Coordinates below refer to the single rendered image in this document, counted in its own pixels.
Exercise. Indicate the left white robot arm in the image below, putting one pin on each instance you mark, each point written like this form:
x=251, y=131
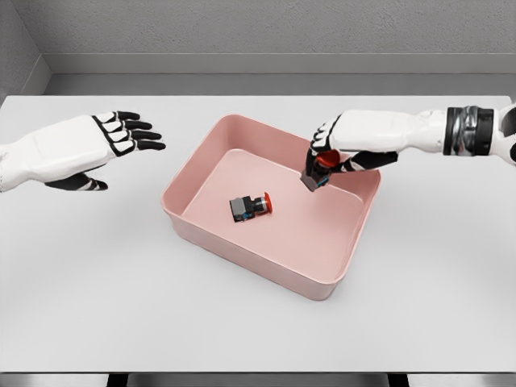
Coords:
x=14, y=165

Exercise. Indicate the white table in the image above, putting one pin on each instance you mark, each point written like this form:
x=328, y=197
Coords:
x=258, y=250

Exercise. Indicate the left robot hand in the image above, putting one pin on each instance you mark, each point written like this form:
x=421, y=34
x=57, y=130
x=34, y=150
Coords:
x=68, y=147

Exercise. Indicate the red-button industrial switch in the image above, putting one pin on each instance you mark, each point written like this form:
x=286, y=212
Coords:
x=318, y=173
x=250, y=207

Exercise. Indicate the pink rectangular basket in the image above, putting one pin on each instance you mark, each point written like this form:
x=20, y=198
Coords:
x=270, y=209

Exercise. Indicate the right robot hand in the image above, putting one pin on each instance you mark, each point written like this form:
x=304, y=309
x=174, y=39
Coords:
x=363, y=129

